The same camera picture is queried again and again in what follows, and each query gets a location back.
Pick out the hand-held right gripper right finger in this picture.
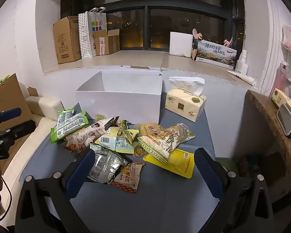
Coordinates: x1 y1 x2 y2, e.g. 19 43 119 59
194 148 275 233

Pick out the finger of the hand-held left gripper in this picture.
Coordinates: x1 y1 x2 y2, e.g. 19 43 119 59
0 108 22 127
3 120 36 139

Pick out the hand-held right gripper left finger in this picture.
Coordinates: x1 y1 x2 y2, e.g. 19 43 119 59
15 148 96 233

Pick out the grey snack packet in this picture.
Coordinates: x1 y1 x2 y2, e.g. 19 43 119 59
87 143 129 184

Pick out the beige cartoon snack packet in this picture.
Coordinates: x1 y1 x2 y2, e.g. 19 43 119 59
63 116 121 153

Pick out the green striped snack packet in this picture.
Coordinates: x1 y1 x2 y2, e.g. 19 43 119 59
50 111 89 144
57 110 76 127

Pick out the pale yellow snack packet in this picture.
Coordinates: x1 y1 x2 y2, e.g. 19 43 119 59
94 126 139 154

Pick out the clear bread packet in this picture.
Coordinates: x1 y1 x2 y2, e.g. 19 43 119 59
169 123 196 143

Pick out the orange brown snack packet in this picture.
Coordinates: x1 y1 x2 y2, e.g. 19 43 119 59
111 161 146 195

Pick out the cream striped snack packet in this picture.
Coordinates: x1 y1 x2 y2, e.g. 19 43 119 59
137 126 185 165

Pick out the green gold snack packet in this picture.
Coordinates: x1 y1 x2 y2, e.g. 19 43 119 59
116 119 131 131

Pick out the white cardboard box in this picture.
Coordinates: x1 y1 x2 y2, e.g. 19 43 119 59
75 70 163 124

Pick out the flat cardboard sheet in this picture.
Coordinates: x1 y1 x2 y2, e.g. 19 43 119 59
0 73 35 127

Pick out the cream leather sofa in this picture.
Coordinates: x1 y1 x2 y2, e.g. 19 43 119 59
0 96 65 214

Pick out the round wooden side table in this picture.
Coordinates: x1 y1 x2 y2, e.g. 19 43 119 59
233 89 291 225

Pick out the large brown cardboard box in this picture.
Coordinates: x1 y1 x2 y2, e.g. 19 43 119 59
53 16 82 64

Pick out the white and black device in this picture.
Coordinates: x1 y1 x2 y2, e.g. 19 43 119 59
276 103 291 139

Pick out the white tube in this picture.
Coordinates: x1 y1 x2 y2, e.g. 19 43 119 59
226 70 255 86

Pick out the small green yellow tissue pack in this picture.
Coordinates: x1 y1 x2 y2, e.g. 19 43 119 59
269 88 291 110

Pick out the dotted paper bag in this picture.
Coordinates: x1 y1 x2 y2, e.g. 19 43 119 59
78 12 93 59

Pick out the white plastic bottle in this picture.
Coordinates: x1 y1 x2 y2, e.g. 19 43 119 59
236 50 248 75

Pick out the small open cardboard box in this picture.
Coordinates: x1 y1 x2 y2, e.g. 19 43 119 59
93 29 121 56

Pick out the long landscape printed box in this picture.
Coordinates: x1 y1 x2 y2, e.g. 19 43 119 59
195 40 238 69

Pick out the white bag with coloured squares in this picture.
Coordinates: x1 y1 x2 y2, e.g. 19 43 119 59
87 7 107 58

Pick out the white foam box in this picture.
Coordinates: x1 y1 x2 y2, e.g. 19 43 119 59
169 31 193 58

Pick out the black cable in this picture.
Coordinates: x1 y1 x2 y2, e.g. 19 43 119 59
0 178 9 214

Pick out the black window frame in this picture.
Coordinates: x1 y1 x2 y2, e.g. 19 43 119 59
60 0 246 52

